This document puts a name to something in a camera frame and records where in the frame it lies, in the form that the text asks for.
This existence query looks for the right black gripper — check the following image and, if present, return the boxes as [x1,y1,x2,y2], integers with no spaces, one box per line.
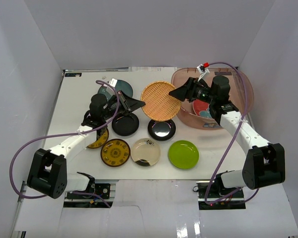
[169,78,216,105]

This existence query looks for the cream plate with black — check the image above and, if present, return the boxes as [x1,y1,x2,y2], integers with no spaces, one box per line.
[131,138,161,167]

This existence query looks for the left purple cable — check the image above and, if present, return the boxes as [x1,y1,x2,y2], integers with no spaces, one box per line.
[9,79,121,208]

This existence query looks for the black label sticker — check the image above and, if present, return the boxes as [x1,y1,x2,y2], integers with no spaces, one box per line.
[64,72,82,77]

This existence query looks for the glossy black plate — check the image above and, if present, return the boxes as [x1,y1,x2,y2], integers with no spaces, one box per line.
[148,119,176,141]

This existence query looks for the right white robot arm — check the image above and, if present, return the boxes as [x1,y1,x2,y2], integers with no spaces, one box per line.
[169,76,286,198]

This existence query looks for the purple cable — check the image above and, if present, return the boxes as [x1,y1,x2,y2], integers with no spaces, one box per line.
[204,61,260,205]
[9,79,121,208]

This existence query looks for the papers at table back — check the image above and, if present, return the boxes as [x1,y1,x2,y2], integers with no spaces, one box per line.
[129,66,178,72]

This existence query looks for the pink translucent plastic bin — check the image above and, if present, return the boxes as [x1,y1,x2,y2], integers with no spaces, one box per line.
[171,67,254,130]

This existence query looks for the woven bamboo plate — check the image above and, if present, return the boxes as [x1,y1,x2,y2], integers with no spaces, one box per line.
[141,81,181,121]

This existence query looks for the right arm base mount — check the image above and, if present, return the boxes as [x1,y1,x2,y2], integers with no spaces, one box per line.
[192,180,246,211]

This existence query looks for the black plate left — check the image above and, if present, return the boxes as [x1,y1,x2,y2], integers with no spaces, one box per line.
[112,113,140,136]

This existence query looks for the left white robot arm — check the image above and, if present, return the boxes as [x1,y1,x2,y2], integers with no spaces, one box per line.
[27,91,145,199]

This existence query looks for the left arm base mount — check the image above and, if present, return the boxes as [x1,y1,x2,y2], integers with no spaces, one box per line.
[63,183,114,208]

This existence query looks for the yellow patterned plate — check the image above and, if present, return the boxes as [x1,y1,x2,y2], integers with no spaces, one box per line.
[87,129,109,149]
[100,138,131,167]

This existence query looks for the lime green plate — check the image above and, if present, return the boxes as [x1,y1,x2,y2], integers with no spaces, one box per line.
[168,140,200,170]

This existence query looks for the dark blue ceramic plate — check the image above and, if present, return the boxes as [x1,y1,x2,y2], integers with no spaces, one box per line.
[98,78,133,100]

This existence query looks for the red and teal plate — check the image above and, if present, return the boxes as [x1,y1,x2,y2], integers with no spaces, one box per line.
[192,100,214,121]

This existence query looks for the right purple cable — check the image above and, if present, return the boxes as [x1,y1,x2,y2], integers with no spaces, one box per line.
[204,61,260,205]

